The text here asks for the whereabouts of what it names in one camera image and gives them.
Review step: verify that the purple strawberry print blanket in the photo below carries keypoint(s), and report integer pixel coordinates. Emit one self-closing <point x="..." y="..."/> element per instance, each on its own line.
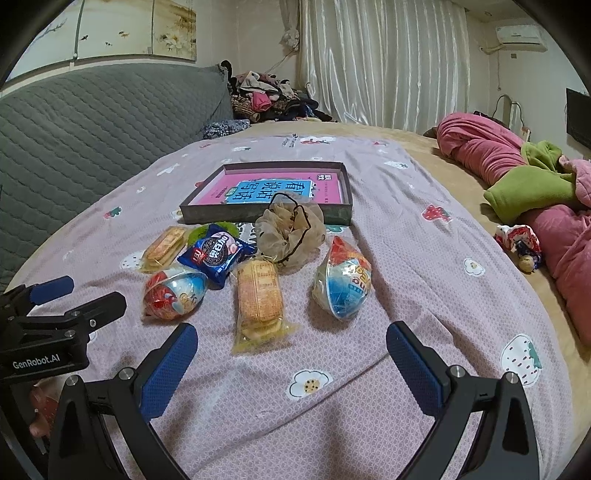
<point x="392" y="230"/>

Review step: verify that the person's left hand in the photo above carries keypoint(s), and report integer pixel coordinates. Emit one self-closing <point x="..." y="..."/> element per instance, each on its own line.
<point x="41" y="410"/>

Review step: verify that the pile of clothes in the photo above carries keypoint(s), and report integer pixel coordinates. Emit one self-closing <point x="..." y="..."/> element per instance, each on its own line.
<point x="268" y="97"/>

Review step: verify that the white air conditioner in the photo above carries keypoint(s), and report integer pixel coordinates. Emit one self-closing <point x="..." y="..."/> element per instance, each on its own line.
<point x="519" y="37"/>

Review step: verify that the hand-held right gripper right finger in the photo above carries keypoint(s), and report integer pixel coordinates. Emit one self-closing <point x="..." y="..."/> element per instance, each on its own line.
<point x="411" y="369"/>

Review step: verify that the pink and blue book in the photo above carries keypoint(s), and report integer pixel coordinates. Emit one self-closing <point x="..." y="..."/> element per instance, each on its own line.
<point x="277" y="184"/>

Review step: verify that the blue cookie packet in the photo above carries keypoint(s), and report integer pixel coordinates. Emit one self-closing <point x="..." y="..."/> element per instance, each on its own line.
<point x="214" y="258"/>

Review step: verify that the red blue toy egg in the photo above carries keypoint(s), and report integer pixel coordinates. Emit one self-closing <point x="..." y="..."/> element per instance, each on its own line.
<point x="341" y="286"/>
<point x="175" y="295"/>

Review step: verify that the brown plush cloth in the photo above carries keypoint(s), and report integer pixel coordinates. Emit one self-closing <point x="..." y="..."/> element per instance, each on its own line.
<point x="429" y="132"/>

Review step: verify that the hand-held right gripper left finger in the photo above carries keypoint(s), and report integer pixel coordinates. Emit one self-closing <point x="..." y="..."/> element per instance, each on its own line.
<point x="171" y="364"/>

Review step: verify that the black flat television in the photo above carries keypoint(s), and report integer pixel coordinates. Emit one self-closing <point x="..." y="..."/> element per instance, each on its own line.
<point x="579" y="117"/>

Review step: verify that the pink quilt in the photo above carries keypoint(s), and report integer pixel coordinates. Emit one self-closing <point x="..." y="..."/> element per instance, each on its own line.
<point x="485" y="147"/>

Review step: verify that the yellow cracker packet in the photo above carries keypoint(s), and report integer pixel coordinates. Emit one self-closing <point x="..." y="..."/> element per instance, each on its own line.
<point x="258" y="300"/>
<point x="161" y="249"/>

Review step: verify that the beige mesh scrunchie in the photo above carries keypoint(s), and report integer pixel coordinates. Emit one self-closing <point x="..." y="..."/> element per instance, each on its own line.
<point x="277" y="230"/>

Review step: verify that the grey shallow box tray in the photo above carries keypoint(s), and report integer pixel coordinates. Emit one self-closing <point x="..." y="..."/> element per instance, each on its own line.
<point x="221" y="215"/>

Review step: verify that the grey quilted headboard cover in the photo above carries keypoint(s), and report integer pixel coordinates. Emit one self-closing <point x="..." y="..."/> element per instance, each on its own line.
<point x="92" y="138"/>

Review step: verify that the hanging plush toy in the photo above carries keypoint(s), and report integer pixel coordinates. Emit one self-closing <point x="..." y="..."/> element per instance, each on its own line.
<point x="291" y="39"/>

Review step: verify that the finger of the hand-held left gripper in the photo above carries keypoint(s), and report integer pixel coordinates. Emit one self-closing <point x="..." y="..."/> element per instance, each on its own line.
<point x="99" y="308"/>
<point x="53" y="287"/>

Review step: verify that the blue floral cloth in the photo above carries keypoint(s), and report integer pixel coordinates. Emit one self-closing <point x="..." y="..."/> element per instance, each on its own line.
<point x="224" y="129"/>

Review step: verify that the crumpled foil candy wrapper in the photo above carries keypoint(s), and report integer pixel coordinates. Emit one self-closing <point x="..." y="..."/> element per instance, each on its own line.
<point x="517" y="240"/>

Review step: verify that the green fleece blanket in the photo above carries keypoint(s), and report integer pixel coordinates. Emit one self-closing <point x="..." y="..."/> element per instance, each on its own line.
<point x="526" y="189"/>

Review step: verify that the flower and fish wall painting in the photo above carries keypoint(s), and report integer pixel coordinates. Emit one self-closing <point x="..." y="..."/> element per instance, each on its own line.
<point x="115" y="27"/>

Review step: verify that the white satin curtain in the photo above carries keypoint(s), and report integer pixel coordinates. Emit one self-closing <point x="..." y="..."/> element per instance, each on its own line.
<point x="383" y="60"/>

